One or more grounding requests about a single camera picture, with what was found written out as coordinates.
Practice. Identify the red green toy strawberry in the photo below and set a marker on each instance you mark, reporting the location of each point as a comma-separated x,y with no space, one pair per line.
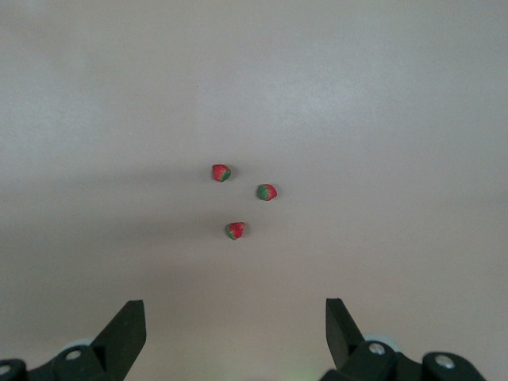
221,173
235,231
266,192

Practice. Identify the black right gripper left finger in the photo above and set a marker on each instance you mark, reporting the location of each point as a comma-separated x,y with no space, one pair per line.
119,345

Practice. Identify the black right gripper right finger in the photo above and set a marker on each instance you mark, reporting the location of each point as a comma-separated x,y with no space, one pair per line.
345,341

